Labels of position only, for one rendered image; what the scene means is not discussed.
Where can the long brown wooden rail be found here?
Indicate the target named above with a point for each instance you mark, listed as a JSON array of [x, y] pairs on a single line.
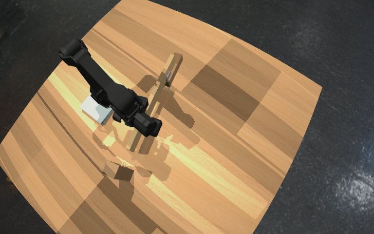
[[152, 100]]

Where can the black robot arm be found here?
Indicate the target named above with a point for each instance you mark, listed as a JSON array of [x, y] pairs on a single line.
[[124, 101]]

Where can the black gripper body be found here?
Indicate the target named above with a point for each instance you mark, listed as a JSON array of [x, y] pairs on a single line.
[[117, 118]]

